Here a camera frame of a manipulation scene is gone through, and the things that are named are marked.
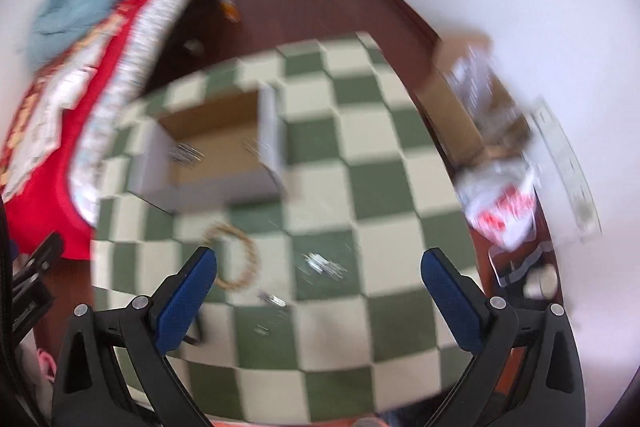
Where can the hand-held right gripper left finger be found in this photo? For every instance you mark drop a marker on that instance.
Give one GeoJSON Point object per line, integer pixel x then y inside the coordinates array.
{"type": "Point", "coordinates": [184, 302]}

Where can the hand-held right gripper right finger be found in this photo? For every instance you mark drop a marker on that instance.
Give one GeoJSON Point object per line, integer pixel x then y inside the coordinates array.
{"type": "Point", "coordinates": [452, 302]}

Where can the white power strip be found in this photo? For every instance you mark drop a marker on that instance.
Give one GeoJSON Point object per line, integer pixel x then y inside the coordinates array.
{"type": "Point", "coordinates": [567, 167]}

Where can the brown cardboard box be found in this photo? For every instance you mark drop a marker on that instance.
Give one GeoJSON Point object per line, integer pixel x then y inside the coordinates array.
{"type": "Point", "coordinates": [452, 117]}

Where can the pink object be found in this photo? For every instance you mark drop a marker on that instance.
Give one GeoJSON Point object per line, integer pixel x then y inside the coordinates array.
{"type": "Point", "coordinates": [46, 361]}

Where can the white cup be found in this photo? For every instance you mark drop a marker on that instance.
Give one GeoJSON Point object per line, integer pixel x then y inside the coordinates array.
{"type": "Point", "coordinates": [542, 283]}

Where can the orange bottle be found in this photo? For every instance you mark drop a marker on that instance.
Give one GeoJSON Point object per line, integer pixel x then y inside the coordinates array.
{"type": "Point", "coordinates": [228, 5]}

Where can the grey cardboard box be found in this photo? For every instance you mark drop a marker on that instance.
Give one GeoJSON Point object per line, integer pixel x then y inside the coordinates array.
{"type": "Point", "coordinates": [217, 157]}

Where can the silver jewelry piece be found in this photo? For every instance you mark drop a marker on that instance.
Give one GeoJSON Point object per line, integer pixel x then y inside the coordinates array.
{"type": "Point", "coordinates": [186, 154]}

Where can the red printed blanket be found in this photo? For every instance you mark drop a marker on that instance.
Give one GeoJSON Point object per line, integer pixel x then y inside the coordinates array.
{"type": "Point", "coordinates": [55, 142]}

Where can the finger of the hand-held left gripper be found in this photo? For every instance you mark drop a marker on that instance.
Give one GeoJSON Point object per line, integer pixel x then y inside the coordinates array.
{"type": "Point", "coordinates": [31, 279]}

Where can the clear plastic packaging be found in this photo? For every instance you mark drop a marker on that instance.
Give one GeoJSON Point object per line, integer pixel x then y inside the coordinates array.
{"type": "Point", "coordinates": [482, 89]}

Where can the green white checkered mat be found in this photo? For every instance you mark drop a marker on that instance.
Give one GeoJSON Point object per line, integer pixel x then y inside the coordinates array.
{"type": "Point", "coordinates": [370, 177]}

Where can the white red plastic bag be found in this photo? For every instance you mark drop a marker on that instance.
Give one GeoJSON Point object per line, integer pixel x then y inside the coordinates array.
{"type": "Point", "coordinates": [497, 202]}

